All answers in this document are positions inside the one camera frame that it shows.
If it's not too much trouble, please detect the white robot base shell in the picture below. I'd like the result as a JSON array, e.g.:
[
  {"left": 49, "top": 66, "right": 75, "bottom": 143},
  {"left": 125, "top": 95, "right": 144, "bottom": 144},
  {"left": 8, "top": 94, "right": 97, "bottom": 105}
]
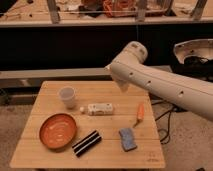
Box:
[{"left": 173, "top": 39, "right": 213, "bottom": 64}]

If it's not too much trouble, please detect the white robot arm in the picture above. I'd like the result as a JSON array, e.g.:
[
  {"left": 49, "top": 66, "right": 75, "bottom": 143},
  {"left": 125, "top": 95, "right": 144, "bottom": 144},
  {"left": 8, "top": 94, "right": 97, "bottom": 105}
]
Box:
[{"left": 106, "top": 41, "right": 213, "bottom": 122}]

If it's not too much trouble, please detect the white plastic bottle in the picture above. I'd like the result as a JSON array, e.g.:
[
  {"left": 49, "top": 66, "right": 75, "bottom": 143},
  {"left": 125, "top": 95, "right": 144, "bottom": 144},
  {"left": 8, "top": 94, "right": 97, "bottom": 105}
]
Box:
[{"left": 79, "top": 103, "right": 114, "bottom": 116}]

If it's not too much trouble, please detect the blue sponge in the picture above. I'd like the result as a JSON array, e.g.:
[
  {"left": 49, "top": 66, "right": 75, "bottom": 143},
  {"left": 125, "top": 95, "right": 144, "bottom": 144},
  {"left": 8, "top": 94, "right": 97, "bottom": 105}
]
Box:
[{"left": 119, "top": 128, "right": 137, "bottom": 152}]

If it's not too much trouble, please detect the black striped block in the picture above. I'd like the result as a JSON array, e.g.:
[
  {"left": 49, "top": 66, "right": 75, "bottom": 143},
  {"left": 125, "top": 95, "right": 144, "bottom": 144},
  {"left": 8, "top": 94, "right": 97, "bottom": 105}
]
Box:
[{"left": 72, "top": 130, "right": 102, "bottom": 157}]

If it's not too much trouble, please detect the wooden folding table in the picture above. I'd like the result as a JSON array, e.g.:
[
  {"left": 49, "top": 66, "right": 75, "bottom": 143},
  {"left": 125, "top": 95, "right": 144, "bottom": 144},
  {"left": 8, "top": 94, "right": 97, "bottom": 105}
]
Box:
[{"left": 10, "top": 81, "right": 165, "bottom": 169}]

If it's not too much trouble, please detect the orange object on shelf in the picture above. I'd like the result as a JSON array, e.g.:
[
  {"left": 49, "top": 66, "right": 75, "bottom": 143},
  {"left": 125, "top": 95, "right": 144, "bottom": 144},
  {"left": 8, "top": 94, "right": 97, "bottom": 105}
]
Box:
[{"left": 103, "top": 0, "right": 136, "bottom": 17}]

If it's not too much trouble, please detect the orange bowl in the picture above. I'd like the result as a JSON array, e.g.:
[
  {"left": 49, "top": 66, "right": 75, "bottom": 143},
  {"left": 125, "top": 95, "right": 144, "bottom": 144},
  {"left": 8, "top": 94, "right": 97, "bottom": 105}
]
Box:
[{"left": 39, "top": 113, "right": 77, "bottom": 149}]

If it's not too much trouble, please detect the long workbench shelf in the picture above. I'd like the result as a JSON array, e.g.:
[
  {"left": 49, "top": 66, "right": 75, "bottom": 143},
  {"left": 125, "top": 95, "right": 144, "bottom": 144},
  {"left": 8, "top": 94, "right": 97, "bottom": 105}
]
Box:
[{"left": 0, "top": 0, "right": 213, "bottom": 27}]

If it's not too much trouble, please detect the black cable on floor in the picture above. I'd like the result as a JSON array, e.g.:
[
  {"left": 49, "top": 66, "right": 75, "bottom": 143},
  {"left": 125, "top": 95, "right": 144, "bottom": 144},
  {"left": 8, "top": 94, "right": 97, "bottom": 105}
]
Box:
[{"left": 154, "top": 106, "right": 178, "bottom": 145}]

